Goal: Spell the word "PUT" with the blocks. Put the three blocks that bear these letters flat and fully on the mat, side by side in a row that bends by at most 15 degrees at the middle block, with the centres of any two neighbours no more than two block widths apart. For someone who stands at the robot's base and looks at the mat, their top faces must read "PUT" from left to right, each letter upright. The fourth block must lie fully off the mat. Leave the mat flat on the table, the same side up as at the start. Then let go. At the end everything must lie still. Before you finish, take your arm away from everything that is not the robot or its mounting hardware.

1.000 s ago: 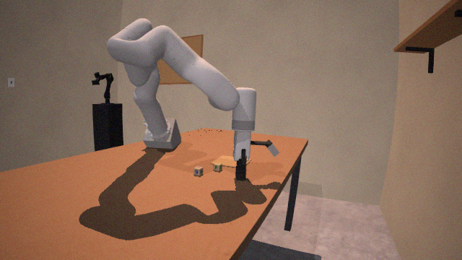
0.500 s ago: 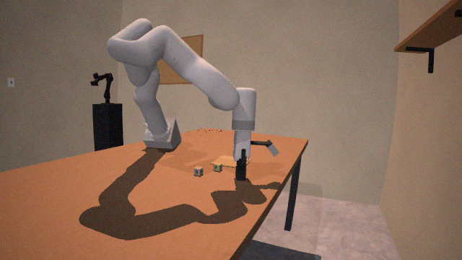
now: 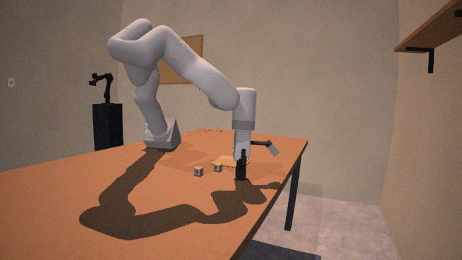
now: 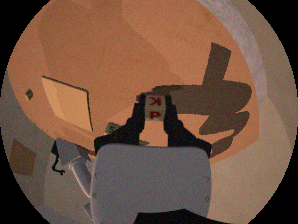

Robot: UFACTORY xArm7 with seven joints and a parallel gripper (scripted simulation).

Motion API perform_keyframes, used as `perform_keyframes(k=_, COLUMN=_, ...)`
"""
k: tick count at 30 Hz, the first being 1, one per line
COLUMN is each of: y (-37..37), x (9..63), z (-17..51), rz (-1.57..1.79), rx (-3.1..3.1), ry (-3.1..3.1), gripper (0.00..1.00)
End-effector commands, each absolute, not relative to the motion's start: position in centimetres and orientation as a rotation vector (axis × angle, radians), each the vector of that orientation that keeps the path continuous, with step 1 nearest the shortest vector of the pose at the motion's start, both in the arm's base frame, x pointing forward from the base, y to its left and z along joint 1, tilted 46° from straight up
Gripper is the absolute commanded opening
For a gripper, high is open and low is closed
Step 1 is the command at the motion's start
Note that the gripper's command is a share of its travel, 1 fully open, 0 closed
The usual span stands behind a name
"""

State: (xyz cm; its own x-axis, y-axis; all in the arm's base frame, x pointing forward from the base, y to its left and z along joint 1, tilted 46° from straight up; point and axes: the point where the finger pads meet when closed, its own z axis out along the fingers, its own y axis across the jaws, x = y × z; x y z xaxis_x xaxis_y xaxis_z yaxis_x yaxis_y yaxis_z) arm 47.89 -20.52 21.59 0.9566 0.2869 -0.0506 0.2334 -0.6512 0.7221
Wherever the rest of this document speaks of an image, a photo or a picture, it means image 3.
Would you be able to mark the beige block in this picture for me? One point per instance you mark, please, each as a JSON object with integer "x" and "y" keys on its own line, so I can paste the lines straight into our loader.
{"x": 218, "y": 166}
{"x": 198, "y": 171}

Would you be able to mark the orange flat mat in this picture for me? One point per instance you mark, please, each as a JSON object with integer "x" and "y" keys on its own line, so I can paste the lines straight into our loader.
{"x": 227, "y": 161}

